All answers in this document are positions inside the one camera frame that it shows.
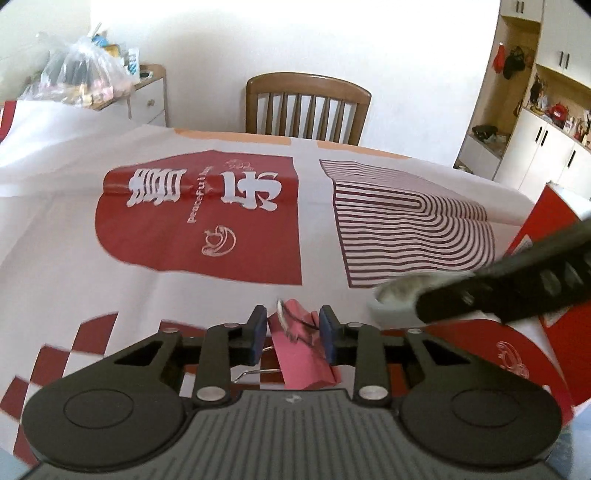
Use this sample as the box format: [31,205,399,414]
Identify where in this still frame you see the white round object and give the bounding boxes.
[372,274,476,326]

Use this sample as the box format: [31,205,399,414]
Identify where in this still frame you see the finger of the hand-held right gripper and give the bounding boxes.
[416,251,591,325]
[475,220,591,278]

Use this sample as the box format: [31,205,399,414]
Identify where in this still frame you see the blue printed table mat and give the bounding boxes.
[0,413,591,480]

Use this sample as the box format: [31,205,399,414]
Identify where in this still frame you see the clear plastic bag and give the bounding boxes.
[21,34,137,109]

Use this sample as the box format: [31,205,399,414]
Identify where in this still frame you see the red and white printed tablecloth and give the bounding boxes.
[0,99,578,467]

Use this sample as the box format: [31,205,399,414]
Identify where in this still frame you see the small white drawer cabinet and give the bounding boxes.
[88,64,168,127]

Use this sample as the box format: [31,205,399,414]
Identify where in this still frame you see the red binder clip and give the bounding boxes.
[235,299,343,391]

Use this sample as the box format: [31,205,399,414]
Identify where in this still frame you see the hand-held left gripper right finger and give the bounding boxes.
[318,305,478,408]

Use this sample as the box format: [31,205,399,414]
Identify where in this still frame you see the black hanging bag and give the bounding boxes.
[503,46,527,79]

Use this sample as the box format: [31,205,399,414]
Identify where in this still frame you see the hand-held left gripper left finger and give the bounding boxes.
[111,305,269,407]

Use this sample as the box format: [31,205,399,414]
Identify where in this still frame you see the brown wooden chair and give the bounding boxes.
[245,71,372,146]

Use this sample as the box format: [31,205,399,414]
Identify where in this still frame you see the white entry cabinet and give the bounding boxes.
[454,0,591,201]

